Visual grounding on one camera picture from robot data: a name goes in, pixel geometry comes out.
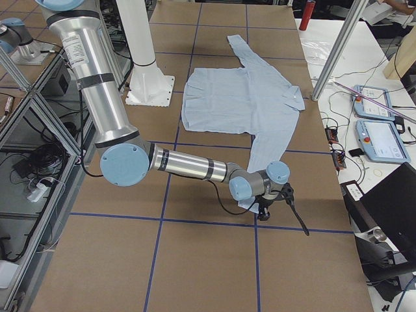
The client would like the teach pendant tablet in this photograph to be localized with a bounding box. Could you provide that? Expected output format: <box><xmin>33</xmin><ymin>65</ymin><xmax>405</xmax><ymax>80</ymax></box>
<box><xmin>356</xmin><ymin>119</ymin><xmax>411</xmax><ymax>164</ymax></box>
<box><xmin>352</xmin><ymin>84</ymin><xmax>404</xmax><ymax>122</ymax></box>

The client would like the aluminium frame post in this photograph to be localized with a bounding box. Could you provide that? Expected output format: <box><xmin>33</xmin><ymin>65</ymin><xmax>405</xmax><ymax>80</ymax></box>
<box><xmin>311</xmin><ymin>0</ymin><xmax>368</xmax><ymax>101</ymax></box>

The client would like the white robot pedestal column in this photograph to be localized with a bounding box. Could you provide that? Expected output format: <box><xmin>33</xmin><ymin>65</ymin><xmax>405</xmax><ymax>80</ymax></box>
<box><xmin>116</xmin><ymin>0</ymin><xmax>175</xmax><ymax>107</ymax></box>

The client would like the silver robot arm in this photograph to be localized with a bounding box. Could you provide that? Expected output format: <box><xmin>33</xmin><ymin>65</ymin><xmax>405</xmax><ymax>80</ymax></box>
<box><xmin>39</xmin><ymin>1</ymin><xmax>294</xmax><ymax>220</ymax></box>
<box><xmin>1</xmin><ymin>18</ymin><xmax>56</xmax><ymax>66</ymax></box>

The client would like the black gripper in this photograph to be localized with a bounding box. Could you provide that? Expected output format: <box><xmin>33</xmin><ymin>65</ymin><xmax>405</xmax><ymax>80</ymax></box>
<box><xmin>254</xmin><ymin>192</ymin><xmax>283</xmax><ymax>221</ymax></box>

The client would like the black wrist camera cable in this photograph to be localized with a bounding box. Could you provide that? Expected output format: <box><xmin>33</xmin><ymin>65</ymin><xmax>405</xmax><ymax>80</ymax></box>
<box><xmin>207</xmin><ymin>180</ymin><xmax>310</xmax><ymax>237</ymax></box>

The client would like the lower teach pendant tablet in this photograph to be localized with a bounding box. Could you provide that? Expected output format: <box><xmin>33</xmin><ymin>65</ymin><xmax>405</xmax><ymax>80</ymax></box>
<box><xmin>356</xmin><ymin>119</ymin><xmax>411</xmax><ymax>164</ymax></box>

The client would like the red bottle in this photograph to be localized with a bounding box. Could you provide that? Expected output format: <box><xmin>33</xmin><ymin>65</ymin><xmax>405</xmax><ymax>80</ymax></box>
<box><xmin>299</xmin><ymin>0</ymin><xmax>316</xmax><ymax>31</ymax></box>

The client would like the metal grabber stick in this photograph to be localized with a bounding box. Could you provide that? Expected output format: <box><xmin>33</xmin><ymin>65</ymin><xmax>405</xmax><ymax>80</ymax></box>
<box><xmin>333</xmin><ymin>80</ymin><xmax>416</xmax><ymax>124</ymax></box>

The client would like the upper teach pendant tablet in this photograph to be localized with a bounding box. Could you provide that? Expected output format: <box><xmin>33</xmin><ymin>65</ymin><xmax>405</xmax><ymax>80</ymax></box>
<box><xmin>352</xmin><ymin>84</ymin><xmax>404</xmax><ymax>122</ymax></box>

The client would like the black laptop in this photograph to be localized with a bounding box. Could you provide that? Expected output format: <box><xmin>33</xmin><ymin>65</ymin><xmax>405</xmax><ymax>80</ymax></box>
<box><xmin>341</xmin><ymin>162</ymin><xmax>415</xmax><ymax>302</ymax></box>

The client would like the light blue striped shirt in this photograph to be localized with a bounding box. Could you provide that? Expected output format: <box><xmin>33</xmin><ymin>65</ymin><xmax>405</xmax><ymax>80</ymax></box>
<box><xmin>181</xmin><ymin>34</ymin><xmax>306</xmax><ymax>212</ymax></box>

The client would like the white power strip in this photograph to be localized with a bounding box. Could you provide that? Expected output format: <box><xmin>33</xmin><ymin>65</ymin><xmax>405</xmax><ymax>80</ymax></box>
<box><xmin>27</xmin><ymin>181</ymin><xmax>51</xmax><ymax>202</ymax></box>

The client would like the clear plastic bag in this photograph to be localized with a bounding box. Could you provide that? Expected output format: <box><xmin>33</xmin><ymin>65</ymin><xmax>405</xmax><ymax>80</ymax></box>
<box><xmin>300</xmin><ymin>38</ymin><xmax>333</xmax><ymax>66</ymax></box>

